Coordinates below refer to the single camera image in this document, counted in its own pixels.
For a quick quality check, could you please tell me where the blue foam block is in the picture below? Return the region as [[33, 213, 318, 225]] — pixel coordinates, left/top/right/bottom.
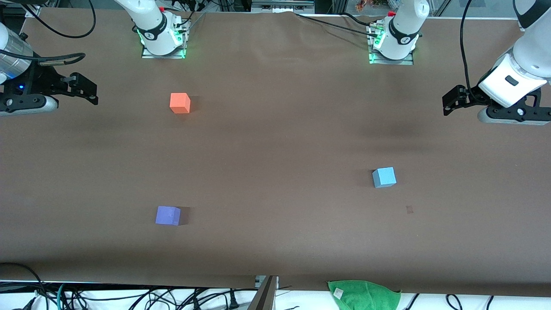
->
[[372, 167, 397, 189]]

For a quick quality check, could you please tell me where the orange foam block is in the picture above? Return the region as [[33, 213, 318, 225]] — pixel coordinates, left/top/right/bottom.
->
[[170, 93, 191, 114]]

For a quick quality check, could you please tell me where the purple foam block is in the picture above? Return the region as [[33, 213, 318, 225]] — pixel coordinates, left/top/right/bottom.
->
[[155, 206, 182, 226]]

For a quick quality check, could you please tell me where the colourful toy pile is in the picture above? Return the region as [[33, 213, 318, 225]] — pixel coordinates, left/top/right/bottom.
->
[[355, 0, 389, 12]]

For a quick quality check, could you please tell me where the brown table cover sheet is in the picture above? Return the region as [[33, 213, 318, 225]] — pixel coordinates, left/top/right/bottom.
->
[[0, 8, 551, 298]]

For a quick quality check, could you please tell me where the green cloth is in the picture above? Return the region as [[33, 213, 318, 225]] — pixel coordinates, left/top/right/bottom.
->
[[327, 280, 402, 310]]

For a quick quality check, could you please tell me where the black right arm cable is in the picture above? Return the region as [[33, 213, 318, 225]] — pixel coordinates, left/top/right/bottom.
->
[[0, 0, 96, 66]]

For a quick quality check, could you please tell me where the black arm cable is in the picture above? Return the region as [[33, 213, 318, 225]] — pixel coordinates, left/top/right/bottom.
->
[[0, 0, 96, 66], [460, 0, 490, 103]]

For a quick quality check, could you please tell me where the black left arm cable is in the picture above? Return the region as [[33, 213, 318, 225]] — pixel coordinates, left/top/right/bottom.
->
[[460, 0, 490, 103]]

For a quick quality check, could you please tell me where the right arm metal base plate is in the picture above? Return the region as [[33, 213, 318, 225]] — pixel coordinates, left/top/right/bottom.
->
[[141, 19, 187, 59]]

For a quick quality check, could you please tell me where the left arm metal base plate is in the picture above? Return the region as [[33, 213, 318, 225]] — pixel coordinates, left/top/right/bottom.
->
[[367, 24, 415, 66]]

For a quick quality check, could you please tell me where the long black base cable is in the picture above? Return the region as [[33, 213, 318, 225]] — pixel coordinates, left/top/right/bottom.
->
[[294, 13, 379, 38]]

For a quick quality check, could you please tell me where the thick black looped cable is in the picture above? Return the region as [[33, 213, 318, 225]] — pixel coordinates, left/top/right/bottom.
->
[[0, 262, 49, 310]]

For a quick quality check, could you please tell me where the aluminium frame rail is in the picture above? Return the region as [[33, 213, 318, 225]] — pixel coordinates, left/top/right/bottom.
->
[[252, 0, 315, 13]]

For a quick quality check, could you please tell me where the grey metal bracket profile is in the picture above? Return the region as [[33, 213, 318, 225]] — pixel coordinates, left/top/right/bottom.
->
[[247, 276, 279, 310]]

